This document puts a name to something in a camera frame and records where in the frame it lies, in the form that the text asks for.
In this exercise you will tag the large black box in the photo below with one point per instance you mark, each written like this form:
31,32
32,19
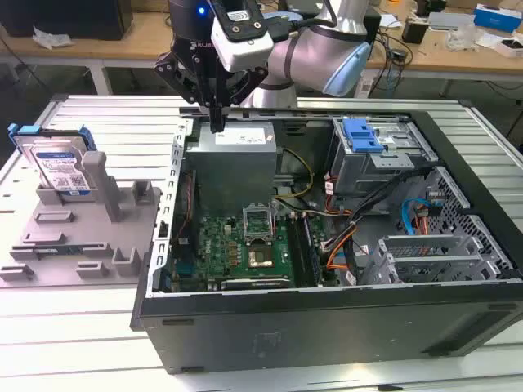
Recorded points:
81,20

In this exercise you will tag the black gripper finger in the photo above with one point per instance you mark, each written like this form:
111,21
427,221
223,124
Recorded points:
249,85
175,73

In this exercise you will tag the blue cardboard box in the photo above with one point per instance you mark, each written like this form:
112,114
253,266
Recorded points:
496,18

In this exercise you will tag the RAM stick on rack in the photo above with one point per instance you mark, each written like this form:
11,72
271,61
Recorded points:
53,250

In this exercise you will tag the CPU socket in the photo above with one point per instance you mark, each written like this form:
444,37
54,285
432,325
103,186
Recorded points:
261,257

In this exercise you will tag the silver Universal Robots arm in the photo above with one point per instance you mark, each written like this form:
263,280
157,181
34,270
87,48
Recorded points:
310,53

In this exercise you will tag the metal disk bay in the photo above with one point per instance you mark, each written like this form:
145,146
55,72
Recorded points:
429,245

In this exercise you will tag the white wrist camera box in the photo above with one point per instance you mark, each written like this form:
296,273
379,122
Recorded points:
245,53

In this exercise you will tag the green motherboard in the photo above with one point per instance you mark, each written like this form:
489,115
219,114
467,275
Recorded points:
220,249

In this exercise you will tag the flat grey device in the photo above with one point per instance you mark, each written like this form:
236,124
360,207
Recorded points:
449,20

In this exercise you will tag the black open PC case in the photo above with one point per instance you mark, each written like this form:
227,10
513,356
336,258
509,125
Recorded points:
327,326

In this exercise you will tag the small black box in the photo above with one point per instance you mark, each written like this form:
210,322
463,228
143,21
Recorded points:
414,32

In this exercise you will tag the hard disk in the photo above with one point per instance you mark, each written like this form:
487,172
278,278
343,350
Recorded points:
57,163

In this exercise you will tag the grey parts rack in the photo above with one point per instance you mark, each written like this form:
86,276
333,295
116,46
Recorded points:
81,228

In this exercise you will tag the metal optical drive cage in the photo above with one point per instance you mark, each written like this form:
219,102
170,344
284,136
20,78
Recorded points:
367,175

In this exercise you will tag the black graphics card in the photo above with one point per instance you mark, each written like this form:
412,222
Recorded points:
253,283

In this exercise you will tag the crumpled white plastic bag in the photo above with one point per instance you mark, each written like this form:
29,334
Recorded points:
51,38

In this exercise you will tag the blue plastic drive latch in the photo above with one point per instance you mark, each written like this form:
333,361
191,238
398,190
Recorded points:
359,136

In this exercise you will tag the grey power supply unit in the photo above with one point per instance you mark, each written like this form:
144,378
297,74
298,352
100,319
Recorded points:
229,171

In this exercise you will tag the wooden desk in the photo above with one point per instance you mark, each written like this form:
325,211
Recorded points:
143,41

